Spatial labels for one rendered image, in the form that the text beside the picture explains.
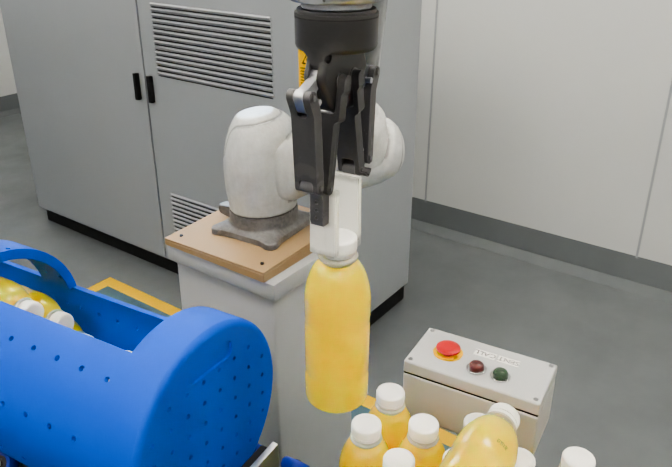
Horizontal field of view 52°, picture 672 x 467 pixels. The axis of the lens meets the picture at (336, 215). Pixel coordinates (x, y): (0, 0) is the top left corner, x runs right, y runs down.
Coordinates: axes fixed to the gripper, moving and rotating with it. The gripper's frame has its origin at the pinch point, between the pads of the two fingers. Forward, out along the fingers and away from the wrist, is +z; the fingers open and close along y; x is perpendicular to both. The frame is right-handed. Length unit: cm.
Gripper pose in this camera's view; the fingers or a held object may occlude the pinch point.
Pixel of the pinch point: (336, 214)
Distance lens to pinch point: 69.4
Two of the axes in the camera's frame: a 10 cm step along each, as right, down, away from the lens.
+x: 8.6, 2.1, -4.6
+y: -5.0, 3.5, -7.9
